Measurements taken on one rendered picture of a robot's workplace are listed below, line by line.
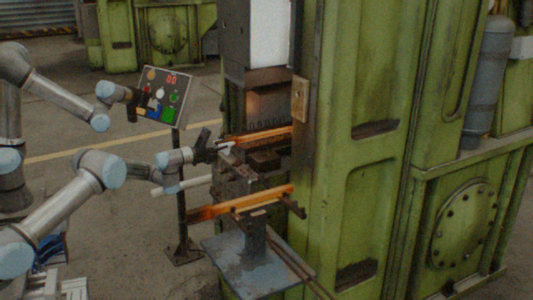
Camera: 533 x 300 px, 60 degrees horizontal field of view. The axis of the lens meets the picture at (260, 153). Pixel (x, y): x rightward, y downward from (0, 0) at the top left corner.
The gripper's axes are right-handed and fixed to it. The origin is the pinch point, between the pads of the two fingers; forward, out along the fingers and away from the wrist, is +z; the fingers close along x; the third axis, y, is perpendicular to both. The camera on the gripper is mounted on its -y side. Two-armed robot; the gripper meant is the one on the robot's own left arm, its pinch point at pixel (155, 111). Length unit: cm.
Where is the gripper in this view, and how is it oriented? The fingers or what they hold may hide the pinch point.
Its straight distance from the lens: 234.5
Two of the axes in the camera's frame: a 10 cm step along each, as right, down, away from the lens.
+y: 2.9, -9.6, -0.1
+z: 4.8, 1.4, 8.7
